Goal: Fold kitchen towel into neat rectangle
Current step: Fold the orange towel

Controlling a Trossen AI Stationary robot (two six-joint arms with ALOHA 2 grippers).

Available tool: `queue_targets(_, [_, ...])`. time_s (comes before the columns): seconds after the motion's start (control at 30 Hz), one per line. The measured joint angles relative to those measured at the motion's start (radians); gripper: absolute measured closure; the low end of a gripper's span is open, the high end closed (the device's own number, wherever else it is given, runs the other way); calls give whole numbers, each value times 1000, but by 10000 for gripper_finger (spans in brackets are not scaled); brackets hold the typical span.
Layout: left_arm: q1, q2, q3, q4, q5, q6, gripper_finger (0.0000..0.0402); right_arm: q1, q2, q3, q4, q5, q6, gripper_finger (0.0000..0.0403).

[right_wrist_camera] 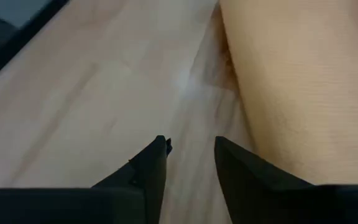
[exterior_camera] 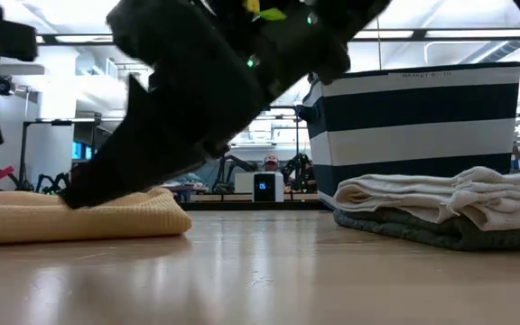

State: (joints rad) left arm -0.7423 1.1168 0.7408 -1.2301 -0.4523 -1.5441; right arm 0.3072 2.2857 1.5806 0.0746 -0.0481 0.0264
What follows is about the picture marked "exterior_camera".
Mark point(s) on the white cloth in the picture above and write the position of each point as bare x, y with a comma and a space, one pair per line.
422, 194

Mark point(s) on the person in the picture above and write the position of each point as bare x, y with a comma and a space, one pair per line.
271, 162

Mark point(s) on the small dark round knob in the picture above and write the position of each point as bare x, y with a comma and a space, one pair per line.
3, 86

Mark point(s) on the yellow towel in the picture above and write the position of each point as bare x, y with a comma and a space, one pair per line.
84, 221

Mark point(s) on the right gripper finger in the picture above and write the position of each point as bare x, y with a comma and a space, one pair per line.
151, 149

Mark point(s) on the navy white striped fabric bin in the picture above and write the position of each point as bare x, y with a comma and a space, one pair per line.
422, 135

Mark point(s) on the white ceiling vent duct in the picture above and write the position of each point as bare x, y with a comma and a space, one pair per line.
106, 77

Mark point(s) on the grey kitchen towel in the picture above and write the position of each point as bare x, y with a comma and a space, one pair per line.
400, 234

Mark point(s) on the white device blue display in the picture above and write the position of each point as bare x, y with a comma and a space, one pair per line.
266, 186

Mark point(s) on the black background table frame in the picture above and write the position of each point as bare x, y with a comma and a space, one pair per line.
24, 149

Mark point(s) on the blue lit screen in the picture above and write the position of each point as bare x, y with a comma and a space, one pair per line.
81, 151

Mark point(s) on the black background robot arm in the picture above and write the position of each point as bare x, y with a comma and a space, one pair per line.
233, 167
300, 169
54, 182

